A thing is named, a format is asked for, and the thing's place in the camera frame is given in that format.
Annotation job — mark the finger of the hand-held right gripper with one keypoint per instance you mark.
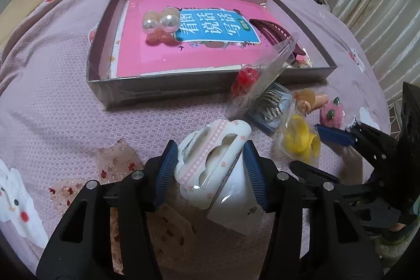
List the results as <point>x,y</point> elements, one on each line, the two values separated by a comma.
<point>334,135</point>
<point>311,171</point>

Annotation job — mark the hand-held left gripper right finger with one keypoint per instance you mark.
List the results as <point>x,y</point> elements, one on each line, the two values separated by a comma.
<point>254,175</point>

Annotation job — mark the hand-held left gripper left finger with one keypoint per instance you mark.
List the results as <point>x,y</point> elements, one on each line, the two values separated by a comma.
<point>165,168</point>

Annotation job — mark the pink fuzzy hair clip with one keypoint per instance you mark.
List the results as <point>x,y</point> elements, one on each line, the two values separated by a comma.
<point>331,114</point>

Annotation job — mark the yellow hair clip packet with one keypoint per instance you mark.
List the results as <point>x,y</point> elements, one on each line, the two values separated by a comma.
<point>297,135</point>

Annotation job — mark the beige hair clip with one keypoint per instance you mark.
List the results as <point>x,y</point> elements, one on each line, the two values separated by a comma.
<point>306,101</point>

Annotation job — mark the white hair claw packet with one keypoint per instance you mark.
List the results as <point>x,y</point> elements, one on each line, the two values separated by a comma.
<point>210,162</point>

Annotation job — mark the clear box of rhinestone clips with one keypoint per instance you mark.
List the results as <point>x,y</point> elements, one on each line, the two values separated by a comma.
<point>269,106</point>

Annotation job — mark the grey cardboard tray box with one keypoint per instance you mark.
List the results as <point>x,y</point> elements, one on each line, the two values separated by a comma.
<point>108,93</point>

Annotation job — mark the person's right forearm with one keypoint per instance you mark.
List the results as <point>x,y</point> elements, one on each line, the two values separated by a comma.
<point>390,247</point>

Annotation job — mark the clear packet with red clip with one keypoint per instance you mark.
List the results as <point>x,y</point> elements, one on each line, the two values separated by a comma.
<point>246,80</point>

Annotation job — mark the clear packet with red sequins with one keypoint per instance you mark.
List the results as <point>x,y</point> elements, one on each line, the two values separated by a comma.
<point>65,193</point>

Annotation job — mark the pink book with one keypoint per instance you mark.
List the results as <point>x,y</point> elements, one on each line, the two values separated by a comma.
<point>157,50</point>

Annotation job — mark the dark red hair clip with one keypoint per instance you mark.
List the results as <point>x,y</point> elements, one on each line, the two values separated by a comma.
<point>272,30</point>

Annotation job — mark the pearl hair accessory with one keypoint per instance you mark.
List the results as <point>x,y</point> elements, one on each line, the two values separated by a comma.
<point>168,22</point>

